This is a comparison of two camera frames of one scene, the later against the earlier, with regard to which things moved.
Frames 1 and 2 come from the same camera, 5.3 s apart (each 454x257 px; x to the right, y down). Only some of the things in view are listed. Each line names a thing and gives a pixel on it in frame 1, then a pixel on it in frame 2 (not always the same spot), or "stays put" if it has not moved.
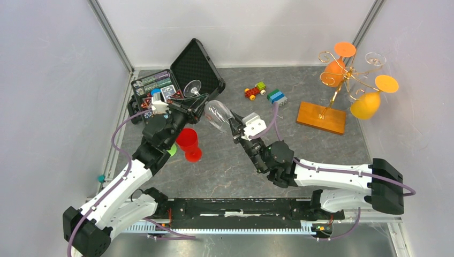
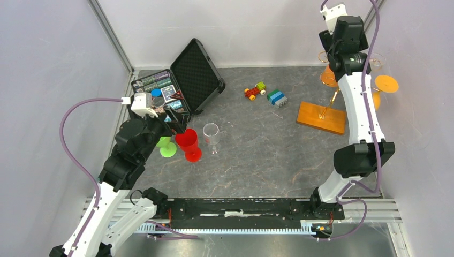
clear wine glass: x=216 y=113 → x=211 y=136
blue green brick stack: x=277 y=96 stays put
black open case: x=192 y=74 stays put
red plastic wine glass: x=187 y=138 stays put
